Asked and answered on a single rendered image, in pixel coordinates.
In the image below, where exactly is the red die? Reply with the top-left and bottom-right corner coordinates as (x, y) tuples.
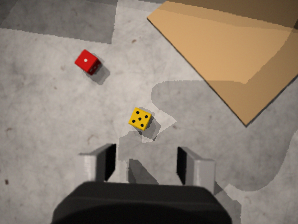
(75, 49), (101, 75)

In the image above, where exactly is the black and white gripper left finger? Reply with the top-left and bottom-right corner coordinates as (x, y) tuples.
(75, 143), (116, 188)

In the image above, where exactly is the orange flat mat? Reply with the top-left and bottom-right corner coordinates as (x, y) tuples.
(147, 0), (298, 125)

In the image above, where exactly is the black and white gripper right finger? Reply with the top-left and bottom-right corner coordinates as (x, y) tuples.
(176, 146), (216, 196)

